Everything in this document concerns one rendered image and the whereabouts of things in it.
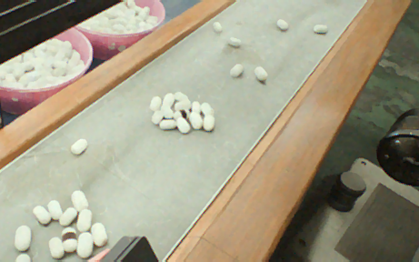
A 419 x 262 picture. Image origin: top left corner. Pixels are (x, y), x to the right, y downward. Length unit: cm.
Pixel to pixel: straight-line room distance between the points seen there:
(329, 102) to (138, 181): 46
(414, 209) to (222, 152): 65
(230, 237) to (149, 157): 21
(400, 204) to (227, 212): 70
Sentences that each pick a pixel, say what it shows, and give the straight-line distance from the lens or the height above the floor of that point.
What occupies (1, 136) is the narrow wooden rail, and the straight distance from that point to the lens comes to 75.
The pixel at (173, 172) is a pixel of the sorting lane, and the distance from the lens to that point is 73.
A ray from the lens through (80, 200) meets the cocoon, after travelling 65.
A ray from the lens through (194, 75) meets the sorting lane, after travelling 95.
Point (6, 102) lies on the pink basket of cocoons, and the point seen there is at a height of 72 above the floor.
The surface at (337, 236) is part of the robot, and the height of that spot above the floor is 47.
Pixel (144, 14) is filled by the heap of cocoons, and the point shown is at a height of 74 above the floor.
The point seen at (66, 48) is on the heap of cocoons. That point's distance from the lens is 99.
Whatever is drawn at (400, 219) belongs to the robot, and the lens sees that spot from 124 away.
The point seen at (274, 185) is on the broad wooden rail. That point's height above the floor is 76.
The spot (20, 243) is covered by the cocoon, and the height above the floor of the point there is 76.
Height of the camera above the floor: 128
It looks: 43 degrees down
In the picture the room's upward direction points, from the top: 9 degrees clockwise
